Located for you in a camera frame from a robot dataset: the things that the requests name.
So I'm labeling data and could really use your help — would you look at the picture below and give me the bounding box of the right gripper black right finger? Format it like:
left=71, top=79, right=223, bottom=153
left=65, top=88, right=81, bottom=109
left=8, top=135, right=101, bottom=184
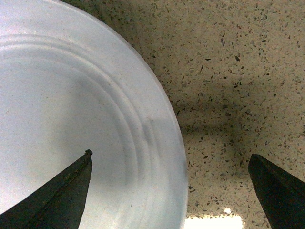
left=248, top=154, right=305, bottom=229

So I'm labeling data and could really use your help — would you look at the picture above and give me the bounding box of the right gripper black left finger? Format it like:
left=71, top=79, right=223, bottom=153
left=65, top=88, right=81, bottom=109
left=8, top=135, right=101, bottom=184
left=0, top=149, right=92, bottom=229

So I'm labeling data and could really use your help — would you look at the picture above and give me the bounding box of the light blue plate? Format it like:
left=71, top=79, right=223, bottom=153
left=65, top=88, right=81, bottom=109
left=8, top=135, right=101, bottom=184
left=0, top=0, right=188, bottom=229

